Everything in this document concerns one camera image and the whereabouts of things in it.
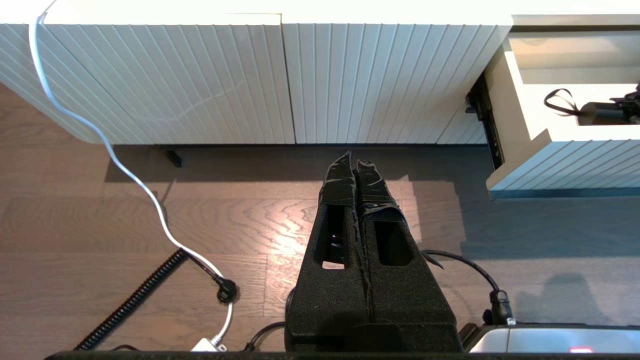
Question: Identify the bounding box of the black folding umbrella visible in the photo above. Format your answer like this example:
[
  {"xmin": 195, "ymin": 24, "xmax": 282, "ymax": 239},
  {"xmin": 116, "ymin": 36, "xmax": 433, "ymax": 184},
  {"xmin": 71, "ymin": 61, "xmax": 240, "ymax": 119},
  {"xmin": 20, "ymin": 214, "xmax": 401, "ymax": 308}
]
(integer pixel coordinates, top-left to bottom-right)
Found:
[{"xmin": 544, "ymin": 84, "xmax": 640, "ymax": 126}]

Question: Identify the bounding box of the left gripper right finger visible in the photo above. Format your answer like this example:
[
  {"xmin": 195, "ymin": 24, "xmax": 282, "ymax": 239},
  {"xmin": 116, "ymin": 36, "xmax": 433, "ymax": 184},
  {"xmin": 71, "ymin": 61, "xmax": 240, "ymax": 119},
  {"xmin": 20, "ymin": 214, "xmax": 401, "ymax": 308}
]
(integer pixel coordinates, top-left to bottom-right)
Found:
[{"xmin": 355, "ymin": 160, "xmax": 463, "ymax": 351}]

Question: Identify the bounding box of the thick white power cable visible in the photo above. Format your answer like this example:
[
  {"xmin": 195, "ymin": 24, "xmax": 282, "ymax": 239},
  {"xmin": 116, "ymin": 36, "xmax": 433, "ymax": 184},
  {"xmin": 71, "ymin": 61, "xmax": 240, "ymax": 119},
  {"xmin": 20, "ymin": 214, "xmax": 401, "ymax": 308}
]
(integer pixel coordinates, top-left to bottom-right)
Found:
[{"xmin": 27, "ymin": 0, "xmax": 236, "ymax": 346}]

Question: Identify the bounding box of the black floor cable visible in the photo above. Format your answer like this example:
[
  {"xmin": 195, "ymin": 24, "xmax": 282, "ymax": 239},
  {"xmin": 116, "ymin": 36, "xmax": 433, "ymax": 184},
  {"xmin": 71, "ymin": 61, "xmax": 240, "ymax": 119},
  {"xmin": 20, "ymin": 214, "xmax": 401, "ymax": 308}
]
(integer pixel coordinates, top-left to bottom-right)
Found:
[{"xmin": 244, "ymin": 249, "xmax": 516, "ymax": 352}]

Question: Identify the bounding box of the white fluted drawer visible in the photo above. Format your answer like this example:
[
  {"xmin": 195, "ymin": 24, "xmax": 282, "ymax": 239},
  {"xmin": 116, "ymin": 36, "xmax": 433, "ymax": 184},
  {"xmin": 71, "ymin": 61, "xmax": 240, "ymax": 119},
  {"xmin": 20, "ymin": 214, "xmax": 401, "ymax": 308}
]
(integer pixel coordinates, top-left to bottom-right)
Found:
[{"xmin": 486, "ymin": 30, "xmax": 640, "ymax": 201}]

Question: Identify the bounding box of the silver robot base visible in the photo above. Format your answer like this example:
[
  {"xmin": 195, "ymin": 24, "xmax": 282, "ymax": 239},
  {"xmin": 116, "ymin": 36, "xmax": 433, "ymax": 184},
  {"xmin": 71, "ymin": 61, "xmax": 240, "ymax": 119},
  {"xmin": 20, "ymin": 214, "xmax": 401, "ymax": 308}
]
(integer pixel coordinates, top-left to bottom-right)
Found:
[{"xmin": 462, "ymin": 322, "xmax": 640, "ymax": 354}]

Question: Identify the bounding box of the white fluted curved cabinet panel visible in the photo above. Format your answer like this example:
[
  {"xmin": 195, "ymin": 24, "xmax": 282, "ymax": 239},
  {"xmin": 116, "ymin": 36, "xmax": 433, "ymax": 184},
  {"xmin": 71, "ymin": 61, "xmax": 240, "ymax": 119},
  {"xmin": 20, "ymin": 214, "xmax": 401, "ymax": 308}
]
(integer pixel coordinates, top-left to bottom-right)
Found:
[{"xmin": 0, "ymin": 12, "xmax": 297, "ymax": 146}]

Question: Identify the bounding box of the black drawer slide rail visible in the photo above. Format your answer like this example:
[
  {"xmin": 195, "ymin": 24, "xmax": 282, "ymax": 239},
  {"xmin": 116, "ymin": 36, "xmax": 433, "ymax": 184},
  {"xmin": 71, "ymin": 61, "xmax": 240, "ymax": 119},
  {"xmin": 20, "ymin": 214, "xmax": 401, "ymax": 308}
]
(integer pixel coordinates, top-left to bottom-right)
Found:
[{"xmin": 465, "ymin": 74, "xmax": 507, "ymax": 171}]

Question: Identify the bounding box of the white fluted flat cabinet door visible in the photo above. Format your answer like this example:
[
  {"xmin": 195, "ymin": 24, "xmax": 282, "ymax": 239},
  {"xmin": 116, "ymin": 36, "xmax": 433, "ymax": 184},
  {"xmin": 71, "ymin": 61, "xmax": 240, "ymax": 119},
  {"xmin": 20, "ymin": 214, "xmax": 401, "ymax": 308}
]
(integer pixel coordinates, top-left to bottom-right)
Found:
[{"xmin": 281, "ymin": 12, "xmax": 516, "ymax": 146}]

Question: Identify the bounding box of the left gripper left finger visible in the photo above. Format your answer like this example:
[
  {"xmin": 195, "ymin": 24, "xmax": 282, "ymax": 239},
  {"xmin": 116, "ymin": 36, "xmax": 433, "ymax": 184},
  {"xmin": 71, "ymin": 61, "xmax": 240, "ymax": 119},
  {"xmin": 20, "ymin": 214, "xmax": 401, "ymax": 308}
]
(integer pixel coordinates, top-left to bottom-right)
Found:
[{"xmin": 285, "ymin": 151, "xmax": 373, "ymax": 351}]

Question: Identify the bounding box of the white power strip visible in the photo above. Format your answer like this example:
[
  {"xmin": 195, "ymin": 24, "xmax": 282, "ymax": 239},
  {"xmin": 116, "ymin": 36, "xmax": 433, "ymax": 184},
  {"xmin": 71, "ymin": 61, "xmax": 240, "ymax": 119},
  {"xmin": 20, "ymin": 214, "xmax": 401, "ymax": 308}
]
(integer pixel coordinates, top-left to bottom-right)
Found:
[{"xmin": 190, "ymin": 336, "xmax": 228, "ymax": 352}]

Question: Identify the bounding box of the cream TV cabinet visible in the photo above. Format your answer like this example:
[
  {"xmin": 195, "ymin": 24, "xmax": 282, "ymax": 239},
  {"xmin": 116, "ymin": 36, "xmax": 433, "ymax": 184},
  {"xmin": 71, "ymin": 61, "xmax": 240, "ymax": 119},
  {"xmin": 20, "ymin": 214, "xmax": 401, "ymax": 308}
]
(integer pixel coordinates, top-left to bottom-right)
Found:
[{"xmin": 0, "ymin": 0, "xmax": 640, "ymax": 146}]

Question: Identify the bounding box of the black coiled cable with plug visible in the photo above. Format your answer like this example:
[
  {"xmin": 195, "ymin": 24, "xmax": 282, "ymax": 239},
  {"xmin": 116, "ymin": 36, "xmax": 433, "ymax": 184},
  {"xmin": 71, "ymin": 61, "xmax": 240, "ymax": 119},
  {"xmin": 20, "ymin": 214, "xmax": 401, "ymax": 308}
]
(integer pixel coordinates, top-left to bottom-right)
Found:
[{"xmin": 74, "ymin": 248, "xmax": 240, "ymax": 351}]

